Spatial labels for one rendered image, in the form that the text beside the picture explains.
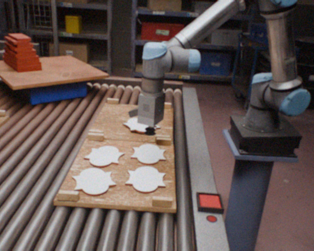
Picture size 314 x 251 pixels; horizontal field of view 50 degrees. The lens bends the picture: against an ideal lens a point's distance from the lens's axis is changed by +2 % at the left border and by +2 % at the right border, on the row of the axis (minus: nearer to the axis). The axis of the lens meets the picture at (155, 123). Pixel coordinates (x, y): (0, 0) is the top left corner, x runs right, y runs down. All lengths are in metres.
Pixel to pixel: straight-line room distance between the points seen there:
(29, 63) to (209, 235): 1.33
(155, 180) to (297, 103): 0.62
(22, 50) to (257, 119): 1.20
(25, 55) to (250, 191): 1.31
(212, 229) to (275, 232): 1.59
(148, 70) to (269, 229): 1.73
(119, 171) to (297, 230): 1.73
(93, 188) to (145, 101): 0.33
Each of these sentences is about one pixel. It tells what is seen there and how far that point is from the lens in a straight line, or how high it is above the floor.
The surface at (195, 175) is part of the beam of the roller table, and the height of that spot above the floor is 0.91.
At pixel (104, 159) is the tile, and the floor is 0.94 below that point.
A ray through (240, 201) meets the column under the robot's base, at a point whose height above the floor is 0.59.
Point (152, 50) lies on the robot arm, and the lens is 1.07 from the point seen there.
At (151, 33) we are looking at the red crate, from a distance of 5.38.
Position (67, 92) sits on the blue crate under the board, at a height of 0.96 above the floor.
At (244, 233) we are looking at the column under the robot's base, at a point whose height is 0.42.
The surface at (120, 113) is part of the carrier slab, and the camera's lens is 1.60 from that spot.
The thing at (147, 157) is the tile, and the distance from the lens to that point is 1.21.
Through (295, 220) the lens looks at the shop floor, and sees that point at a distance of 2.72.
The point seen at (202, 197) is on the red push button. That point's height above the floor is 0.93.
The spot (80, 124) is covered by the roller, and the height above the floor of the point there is 0.92.
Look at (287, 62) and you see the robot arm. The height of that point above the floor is 1.28.
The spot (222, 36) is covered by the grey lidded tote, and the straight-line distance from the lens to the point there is 5.52.
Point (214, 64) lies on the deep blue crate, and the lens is 5.60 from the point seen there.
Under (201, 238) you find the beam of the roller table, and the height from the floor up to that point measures 0.92.
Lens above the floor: 1.53
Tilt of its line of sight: 23 degrees down
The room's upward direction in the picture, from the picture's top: 4 degrees clockwise
